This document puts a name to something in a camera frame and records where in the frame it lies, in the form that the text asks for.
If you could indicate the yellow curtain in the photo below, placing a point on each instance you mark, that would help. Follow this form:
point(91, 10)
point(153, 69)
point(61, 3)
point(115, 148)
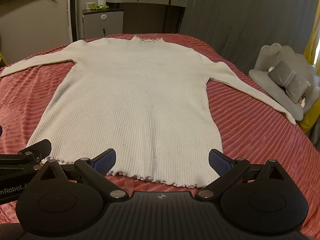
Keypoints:
point(313, 40)

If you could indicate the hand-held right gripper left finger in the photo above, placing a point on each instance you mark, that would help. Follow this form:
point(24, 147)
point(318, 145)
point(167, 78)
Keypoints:
point(106, 161)

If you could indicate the white standing tower unit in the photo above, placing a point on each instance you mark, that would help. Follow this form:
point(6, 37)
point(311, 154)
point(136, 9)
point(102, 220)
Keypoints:
point(70, 10)

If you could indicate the white ribbed knit sweater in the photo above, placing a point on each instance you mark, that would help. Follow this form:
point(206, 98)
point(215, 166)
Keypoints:
point(137, 92)

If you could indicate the grey shell-shaped chair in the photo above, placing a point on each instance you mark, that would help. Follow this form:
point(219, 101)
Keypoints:
point(277, 52)

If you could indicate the small white box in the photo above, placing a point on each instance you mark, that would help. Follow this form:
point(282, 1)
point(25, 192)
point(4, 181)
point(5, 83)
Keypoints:
point(89, 5)

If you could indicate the grey curtain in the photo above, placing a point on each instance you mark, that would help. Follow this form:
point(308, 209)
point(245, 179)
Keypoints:
point(237, 12)

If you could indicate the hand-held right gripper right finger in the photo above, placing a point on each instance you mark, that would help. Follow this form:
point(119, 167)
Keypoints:
point(219, 162)

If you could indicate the grey bow cushion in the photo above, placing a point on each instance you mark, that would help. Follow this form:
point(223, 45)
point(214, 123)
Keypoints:
point(290, 80)

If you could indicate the pink ribbed bedspread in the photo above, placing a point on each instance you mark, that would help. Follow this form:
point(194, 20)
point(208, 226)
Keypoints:
point(250, 130)

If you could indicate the grey nightstand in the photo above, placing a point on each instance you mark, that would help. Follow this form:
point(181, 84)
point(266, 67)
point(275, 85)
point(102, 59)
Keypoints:
point(100, 25)

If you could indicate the green packet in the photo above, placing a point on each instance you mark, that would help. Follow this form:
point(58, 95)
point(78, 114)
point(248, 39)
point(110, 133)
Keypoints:
point(98, 7)

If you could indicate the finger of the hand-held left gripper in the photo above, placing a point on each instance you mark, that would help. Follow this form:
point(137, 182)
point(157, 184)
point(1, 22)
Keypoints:
point(37, 147)

